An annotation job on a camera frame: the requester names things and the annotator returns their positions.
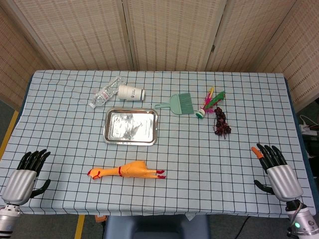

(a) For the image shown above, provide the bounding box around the green mini dustpan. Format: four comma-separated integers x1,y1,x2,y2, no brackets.
154,94,184,115

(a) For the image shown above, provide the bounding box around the orange rubber finger sleeve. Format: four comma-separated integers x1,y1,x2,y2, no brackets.
251,146,264,159

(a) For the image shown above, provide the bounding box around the white black-grid tablecloth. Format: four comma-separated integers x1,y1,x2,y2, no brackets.
0,69,316,220

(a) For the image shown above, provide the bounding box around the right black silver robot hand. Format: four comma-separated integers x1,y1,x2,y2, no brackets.
253,143,304,202

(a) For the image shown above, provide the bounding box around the dark purple grape bunch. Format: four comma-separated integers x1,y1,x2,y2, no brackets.
213,106,232,140

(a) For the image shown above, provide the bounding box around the clear plastic water bottle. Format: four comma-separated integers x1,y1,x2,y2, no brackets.
88,76,125,110

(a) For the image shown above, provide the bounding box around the colourful feather shuttlecock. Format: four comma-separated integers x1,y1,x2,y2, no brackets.
195,86,226,119

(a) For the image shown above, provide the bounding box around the stack of white paper cups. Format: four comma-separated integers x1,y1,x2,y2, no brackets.
117,84,146,102

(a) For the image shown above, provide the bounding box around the rectangular stainless steel tray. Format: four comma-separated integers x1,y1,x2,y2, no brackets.
103,107,160,146

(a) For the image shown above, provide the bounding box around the blue-grey robot torso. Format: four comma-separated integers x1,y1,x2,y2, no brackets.
103,214,211,239

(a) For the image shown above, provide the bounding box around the black equipment box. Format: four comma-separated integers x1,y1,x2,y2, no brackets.
300,134,319,160

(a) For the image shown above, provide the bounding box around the woven folding screen panel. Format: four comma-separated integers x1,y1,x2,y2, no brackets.
256,0,319,113
122,0,227,72
2,0,137,72
205,0,299,73
0,4,54,110

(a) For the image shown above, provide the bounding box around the green mini brush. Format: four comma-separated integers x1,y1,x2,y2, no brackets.
178,92,195,115

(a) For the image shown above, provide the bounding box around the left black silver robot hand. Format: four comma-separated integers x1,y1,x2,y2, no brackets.
1,148,51,206

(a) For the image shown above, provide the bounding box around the white power strip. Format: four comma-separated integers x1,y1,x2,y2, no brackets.
299,123,319,133

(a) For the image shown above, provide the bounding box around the orange rubber chicken toy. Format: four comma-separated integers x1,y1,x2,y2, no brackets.
87,160,167,180

